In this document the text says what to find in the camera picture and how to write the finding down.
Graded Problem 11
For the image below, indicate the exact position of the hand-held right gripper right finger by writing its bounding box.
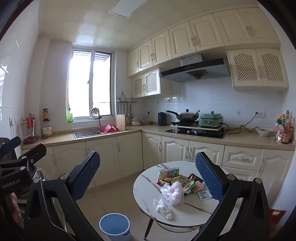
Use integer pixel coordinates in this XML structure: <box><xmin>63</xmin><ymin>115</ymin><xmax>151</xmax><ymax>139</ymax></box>
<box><xmin>195</xmin><ymin>152</ymin><xmax>271</xmax><ymax>241</ymax></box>

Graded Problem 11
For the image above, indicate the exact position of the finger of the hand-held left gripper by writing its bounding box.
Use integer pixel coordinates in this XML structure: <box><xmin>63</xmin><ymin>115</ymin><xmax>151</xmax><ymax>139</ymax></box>
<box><xmin>0</xmin><ymin>136</ymin><xmax>22</xmax><ymax>158</ymax></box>
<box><xmin>18</xmin><ymin>143</ymin><xmax>47</xmax><ymax>166</ymax></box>

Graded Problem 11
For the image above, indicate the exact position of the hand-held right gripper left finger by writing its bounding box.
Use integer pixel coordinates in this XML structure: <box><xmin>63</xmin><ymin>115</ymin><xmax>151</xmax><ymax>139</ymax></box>
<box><xmin>23</xmin><ymin>151</ymin><xmax>104</xmax><ymax>241</ymax></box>

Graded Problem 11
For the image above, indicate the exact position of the red dotted packet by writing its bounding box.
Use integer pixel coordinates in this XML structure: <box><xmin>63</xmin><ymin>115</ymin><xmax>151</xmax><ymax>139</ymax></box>
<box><xmin>191</xmin><ymin>181</ymin><xmax>206</xmax><ymax>193</ymax></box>

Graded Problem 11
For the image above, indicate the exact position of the white plastic bag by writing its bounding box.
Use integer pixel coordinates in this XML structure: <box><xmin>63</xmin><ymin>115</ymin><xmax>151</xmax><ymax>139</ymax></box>
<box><xmin>160</xmin><ymin>181</ymin><xmax>185</xmax><ymax>206</ymax></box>

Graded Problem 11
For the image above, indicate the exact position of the clear plastic wrapper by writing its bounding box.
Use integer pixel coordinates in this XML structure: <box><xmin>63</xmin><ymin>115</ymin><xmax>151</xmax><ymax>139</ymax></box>
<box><xmin>154</xmin><ymin>199</ymin><xmax>173</xmax><ymax>220</ymax></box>

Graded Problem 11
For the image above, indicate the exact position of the blue plastic waste bin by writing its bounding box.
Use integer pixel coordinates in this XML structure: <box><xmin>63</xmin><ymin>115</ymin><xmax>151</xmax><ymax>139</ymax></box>
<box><xmin>99</xmin><ymin>213</ymin><xmax>132</xmax><ymax>241</ymax></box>

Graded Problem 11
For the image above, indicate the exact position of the person's left hand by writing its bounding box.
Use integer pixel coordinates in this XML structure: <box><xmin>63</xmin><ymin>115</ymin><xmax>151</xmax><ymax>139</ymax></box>
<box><xmin>9</xmin><ymin>192</ymin><xmax>25</xmax><ymax>224</ymax></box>

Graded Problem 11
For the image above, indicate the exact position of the white sachet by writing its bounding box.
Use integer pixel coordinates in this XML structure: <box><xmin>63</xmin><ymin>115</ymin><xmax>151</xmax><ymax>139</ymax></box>
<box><xmin>197</xmin><ymin>189</ymin><xmax>213</xmax><ymax>201</ymax></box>

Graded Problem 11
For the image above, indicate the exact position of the large glass jar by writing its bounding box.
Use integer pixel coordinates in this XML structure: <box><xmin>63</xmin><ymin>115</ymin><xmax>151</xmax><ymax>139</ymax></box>
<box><xmin>42</xmin><ymin>119</ymin><xmax>53</xmax><ymax>138</ymax></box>

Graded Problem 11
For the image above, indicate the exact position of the yellow green wrapper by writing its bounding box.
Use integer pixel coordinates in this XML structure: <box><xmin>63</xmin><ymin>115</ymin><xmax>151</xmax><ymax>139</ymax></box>
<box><xmin>162</xmin><ymin>176</ymin><xmax>183</xmax><ymax>186</ymax></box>

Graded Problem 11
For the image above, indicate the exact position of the green yellow drink carton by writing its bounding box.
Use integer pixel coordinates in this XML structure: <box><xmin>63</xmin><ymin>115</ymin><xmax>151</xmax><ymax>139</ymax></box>
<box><xmin>158</xmin><ymin>167</ymin><xmax>180</xmax><ymax>181</ymax></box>

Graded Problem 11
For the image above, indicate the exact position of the steel sink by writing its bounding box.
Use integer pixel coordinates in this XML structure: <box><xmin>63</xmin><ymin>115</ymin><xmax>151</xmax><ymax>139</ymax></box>
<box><xmin>73</xmin><ymin>129</ymin><xmax>103</xmax><ymax>139</ymax></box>

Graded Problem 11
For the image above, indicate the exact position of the black gas stove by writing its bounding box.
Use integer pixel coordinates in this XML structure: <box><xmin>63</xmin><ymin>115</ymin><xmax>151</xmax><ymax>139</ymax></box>
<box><xmin>165</xmin><ymin>127</ymin><xmax>225</xmax><ymax>139</ymax></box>

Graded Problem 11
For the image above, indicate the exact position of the cream base cabinet row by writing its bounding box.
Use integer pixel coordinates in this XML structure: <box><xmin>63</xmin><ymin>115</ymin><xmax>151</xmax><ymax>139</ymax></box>
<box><xmin>22</xmin><ymin>132</ymin><xmax>295</xmax><ymax>207</ymax></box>

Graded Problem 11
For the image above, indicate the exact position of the green electric cooker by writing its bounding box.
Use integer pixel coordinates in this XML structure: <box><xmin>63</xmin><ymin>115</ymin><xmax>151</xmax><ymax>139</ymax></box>
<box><xmin>199</xmin><ymin>111</ymin><xmax>224</xmax><ymax>128</ymax></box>

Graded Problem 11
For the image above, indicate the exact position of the black induction cooker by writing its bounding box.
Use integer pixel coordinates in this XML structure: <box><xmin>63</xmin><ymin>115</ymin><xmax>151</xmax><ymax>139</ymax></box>
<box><xmin>171</xmin><ymin>120</ymin><xmax>200</xmax><ymax>127</ymax></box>

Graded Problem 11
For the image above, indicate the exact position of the round white marble table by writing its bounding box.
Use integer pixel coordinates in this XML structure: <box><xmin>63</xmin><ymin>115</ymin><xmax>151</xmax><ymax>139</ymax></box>
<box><xmin>133</xmin><ymin>160</ymin><xmax>223</xmax><ymax>241</ymax></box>

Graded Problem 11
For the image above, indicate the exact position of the wooden cutting board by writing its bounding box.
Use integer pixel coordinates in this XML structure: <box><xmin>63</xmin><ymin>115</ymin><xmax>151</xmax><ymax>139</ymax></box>
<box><xmin>116</xmin><ymin>114</ymin><xmax>126</xmax><ymax>131</ymax></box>

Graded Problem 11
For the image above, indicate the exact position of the black wok with lid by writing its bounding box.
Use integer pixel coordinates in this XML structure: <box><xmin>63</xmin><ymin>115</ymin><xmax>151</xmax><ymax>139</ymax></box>
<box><xmin>166</xmin><ymin>109</ymin><xmax>200</xmax><ymax>121</ymax></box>

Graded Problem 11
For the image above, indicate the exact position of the white bowl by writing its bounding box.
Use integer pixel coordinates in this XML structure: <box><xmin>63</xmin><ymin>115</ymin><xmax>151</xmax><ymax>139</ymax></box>
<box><xmin>255</xmin><ymin>128</ymin><xmax>274</xmax><ymax>137</ymax></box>

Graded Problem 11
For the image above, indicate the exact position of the red bag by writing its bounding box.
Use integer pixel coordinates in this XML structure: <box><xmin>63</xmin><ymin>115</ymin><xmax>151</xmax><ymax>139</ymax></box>
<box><xmin>269</xmin><ymin>209</ymin><xmax>286</xmax><ymax>226</ymax></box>

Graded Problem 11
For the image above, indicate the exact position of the hanging utensil rack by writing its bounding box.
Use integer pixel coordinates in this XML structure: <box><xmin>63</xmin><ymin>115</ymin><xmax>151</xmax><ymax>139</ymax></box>
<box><xmin>116</xmin><ymin>92</ymin><xmax>138</xmax><ymax>117</ymax></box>

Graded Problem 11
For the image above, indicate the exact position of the sliding window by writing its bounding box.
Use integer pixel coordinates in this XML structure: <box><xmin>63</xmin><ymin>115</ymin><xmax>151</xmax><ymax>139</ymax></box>
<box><xmin>67</xmin><ymin>47</ymin><xmax>114</xmax><ymax>123</ymax></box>

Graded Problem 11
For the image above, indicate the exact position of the cluster of sauce bottles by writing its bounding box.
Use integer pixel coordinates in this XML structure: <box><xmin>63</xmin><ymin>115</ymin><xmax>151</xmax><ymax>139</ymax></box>
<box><xmin>275</xmin><ymin>110</ymin><xmax>295</xmax><ymax>144</ymax></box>

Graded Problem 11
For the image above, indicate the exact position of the black range hood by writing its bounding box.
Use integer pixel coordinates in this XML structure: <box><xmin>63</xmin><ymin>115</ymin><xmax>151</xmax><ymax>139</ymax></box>
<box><xmin>159</xmin><ymin>54</ymin><xmax>232</xmax><ymax>83</ymax></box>

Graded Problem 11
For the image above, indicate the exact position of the cream lattice door cabinet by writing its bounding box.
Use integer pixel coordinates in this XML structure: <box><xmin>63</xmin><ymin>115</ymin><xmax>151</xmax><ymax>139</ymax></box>
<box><xmin>226</xmin><ymin>48</ymin><xmax>289</xmax><ymax>91</ymax></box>
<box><xmin>132</xmin><ymin>68</ymin><xmax>173</xmax><ymax>99</ymax></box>

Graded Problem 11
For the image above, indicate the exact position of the cream upper cabinet row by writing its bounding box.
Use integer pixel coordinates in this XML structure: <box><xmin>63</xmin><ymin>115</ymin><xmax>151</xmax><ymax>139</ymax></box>
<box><xmin>127</xmin><ymin>7</ymin><xmax>281</xmax><ymax>78</ymax></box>

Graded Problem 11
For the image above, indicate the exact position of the ceiling light panel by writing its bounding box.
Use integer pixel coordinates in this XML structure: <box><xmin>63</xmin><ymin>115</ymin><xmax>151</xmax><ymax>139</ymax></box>
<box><xmin>109</xmin><ymin>0</ymin><xmax>142</xmax><ymax>20</ymax></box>

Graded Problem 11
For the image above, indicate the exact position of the wire rack with red utensils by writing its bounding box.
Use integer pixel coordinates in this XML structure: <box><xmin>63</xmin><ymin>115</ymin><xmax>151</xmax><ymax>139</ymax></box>
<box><xmin>20</xmin><ymin>113</ymin><xmax>38</xmax><ymax>142</ymax></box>

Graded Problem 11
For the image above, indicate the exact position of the black power cable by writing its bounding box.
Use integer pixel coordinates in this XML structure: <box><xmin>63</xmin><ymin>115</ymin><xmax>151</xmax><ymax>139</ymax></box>
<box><xmin>223</xmin><ymin>112</ymin><xmax>260</xmax><ymax>134</ymax></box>

